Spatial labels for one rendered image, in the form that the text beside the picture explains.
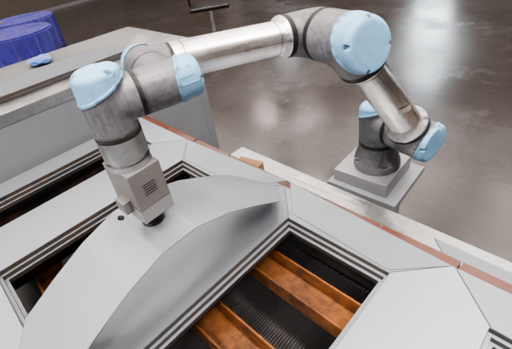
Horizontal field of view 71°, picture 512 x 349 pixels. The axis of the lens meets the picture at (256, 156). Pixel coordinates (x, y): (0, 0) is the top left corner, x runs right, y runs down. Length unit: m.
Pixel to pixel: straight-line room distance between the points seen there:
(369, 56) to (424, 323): 0.50
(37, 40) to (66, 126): 2.10
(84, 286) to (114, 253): 0.07
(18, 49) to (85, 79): 2.95
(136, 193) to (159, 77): 0.20
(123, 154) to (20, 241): 0.60
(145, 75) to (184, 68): 0.06
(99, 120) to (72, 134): 0.93
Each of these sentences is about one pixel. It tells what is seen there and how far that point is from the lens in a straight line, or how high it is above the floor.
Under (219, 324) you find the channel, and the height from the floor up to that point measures 0.68.
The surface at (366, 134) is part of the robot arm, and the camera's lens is 1.17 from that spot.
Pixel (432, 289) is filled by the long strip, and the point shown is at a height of 0.85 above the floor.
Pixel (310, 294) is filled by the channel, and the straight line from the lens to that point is 0.97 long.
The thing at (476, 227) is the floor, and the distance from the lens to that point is 2.20.
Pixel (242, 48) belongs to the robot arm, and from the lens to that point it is 0.77.
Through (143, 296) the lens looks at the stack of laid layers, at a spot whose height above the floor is 0.85.
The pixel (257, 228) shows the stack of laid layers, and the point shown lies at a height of 0.85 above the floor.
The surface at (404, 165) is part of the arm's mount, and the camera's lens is 1.29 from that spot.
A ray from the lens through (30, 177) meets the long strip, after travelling 1.41.
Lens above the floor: 1.48
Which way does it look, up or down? 34 degrees down
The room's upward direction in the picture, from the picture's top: 9 degrees counter-clockwise
